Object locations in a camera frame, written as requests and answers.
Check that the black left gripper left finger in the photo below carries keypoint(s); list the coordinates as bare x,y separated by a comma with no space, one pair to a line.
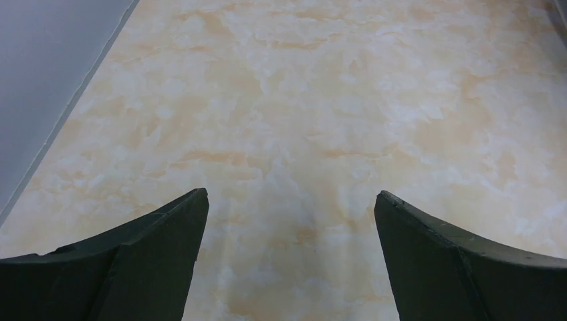
140,270

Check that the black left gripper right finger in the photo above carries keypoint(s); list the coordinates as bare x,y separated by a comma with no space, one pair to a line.
439,271

